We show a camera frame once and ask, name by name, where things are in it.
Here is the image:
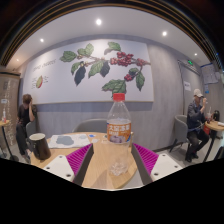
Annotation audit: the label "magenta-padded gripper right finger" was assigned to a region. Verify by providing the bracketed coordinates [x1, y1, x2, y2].
[131, 142, 183, 187]

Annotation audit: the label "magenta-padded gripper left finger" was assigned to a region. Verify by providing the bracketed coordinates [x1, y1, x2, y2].
[42, 143, 95, 187]

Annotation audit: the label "clear red-capped drink bottle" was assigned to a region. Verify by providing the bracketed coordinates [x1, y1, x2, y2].
[106, 93, 133, 177]

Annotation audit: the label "white paper with grey print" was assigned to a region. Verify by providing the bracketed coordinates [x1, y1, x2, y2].
[48, 133, 92, 149]

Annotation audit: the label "grey upholstered chair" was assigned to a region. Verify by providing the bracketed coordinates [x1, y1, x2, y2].
[25, 120, 38, 138]
[72, 118, 108, 134]
[169, 114, 193, 154]

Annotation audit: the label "dark mug with cream inside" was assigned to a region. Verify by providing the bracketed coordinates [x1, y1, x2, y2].
[28, 132, 53, 161]

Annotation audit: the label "person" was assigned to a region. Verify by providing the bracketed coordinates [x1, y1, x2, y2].
[185, 88, 211, 163]
[15, 93, 38, 164]

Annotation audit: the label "round wooden side table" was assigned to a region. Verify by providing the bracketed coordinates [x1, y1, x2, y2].
[202, 120, 224, 163]

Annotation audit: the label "small clear bottle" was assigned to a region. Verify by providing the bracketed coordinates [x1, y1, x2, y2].
[1, 108, 8, 124]

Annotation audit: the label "recessed ceiling lights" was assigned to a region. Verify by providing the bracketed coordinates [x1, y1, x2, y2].
[39, 18, 168, 44]

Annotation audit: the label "coffee branch wall mural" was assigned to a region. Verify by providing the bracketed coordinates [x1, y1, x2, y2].
[22, 38, 155, 105]

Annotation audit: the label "small white wall notice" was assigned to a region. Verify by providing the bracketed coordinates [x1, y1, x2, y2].
[183, 80, 192, 92]

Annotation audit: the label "white wall poster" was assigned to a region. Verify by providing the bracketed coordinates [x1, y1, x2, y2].
[200, 63, 219, 85]

